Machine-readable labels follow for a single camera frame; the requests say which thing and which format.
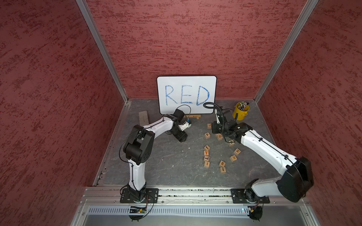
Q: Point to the aluminium front rail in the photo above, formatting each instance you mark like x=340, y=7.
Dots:
x=167, y=195

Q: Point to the wooden block letter C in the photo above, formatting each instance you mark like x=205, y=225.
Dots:
x=231, y=143

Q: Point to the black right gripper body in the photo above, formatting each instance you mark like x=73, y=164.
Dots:
x=218, y=128

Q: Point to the wooden whiteboard stand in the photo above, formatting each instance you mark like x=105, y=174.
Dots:
x=195, y=116

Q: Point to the wooden block lower I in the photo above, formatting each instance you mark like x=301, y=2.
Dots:
x=206, y=164

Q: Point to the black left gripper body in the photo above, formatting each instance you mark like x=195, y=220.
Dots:
x=178, y=133

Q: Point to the yellow pencil cup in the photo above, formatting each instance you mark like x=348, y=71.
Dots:
x=241, y=111

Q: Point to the wooden block letter X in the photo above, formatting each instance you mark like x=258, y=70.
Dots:
x=233, y=158

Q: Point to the wooden block letter E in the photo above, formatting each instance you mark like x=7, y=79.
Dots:
x=222, y=164

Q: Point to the whiteboard with RED text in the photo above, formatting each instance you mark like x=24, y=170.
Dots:
x=187, y=93

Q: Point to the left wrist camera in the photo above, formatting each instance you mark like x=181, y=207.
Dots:
x=186, y=124

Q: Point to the wooden block letter D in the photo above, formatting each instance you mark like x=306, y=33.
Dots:
x=219, y=137

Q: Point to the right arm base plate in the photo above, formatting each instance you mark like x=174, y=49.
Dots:
x=247, y=196

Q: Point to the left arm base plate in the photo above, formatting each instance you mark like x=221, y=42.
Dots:
x=146, y=195

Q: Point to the wooden block letter M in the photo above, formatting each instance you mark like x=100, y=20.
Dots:
x=237, y=151

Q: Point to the wooden block small i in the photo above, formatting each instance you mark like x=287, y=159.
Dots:
x=222, y=170

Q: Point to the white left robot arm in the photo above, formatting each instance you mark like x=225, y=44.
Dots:
x=138, y=148

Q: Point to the grey stone-look eraser case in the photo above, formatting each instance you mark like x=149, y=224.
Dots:
x=143, y=118

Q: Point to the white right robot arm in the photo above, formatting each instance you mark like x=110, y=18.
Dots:
x=295, y=174

